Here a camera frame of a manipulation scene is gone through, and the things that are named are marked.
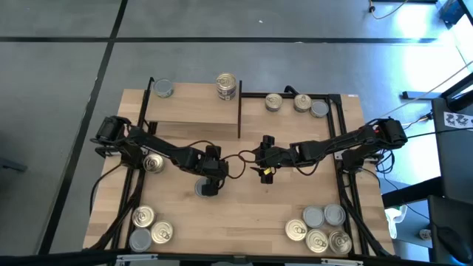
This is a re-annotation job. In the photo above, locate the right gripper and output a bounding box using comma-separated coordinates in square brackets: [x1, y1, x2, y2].
[250, 134, 295, 185]

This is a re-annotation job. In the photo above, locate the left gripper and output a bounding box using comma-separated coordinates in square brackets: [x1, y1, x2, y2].
[195, 145, 230, 197]

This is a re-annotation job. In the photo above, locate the wooden raised shelf platform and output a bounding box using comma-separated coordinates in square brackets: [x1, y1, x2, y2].
[137, 76, 244, 140]

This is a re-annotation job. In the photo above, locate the black front crossbar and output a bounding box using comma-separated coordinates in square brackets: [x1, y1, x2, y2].
[0, 249, 473, 266]

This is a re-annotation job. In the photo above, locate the white green floor object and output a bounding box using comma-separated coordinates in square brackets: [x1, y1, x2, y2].
[384, 205, 408, 240]

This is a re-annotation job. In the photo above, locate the black desk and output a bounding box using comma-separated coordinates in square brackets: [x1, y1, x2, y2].
[381, 96, 473, 266]

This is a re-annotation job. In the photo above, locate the white marker sheet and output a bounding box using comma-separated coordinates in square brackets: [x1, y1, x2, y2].
[443, 110, 473, 131]

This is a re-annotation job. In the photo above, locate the black computer mouse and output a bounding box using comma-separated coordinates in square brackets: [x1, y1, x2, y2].
[435, 225, 473, 264]

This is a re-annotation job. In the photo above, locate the black metal stand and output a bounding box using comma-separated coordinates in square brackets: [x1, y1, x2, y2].
[441, 72, 473, 112]

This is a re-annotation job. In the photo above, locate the grey floor object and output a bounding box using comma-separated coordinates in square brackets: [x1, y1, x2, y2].
[0, 157, 29, 173]

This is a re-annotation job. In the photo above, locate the blue box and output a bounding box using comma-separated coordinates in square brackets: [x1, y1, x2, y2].
[438, 0, 467, 27]

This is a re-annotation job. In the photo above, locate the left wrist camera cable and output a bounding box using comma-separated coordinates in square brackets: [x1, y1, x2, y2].
[171, 139, 248, 181]

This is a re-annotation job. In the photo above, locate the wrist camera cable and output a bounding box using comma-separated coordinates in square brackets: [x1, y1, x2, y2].
[236, 149, 322, 177]
[171, 139, 248, 181]

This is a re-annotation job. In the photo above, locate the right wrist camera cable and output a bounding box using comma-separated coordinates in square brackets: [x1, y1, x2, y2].
[236, 149, 322, 177]

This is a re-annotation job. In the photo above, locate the black aluminium table frame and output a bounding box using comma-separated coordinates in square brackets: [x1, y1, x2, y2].
[84, 92, 395, 259]

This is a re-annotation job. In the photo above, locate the black cable bundle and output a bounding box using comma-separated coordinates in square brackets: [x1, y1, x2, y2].
[375, 147, 396, 185]

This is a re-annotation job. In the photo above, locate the black arm base cable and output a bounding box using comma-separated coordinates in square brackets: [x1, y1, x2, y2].
[88, 162, 125, 217]

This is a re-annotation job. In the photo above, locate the beige diagonal cable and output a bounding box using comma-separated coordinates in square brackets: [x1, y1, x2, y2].
[364, 61, 473, 125]

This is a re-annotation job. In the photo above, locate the black power cable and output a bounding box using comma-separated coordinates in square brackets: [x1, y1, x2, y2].
[401, 112, 434, 131]
[397, 127, 473, 143]

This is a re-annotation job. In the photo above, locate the yellow floor cable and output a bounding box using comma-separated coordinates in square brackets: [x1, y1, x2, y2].
[368, 0, 409, 21]

